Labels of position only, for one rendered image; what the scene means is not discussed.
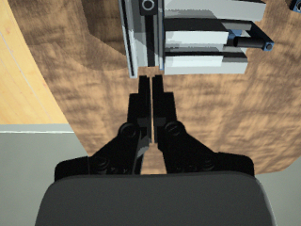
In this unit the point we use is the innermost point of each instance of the dark grey block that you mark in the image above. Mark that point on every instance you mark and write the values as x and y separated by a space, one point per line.
189 43

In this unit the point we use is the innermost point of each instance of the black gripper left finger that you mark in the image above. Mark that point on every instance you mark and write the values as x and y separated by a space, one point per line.
124 154

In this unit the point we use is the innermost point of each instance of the grey flat bar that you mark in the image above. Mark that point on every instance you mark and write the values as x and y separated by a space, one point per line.
228 47
229 24

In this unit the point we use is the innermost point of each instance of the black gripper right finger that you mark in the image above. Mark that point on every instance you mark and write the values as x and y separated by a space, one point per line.
180 150

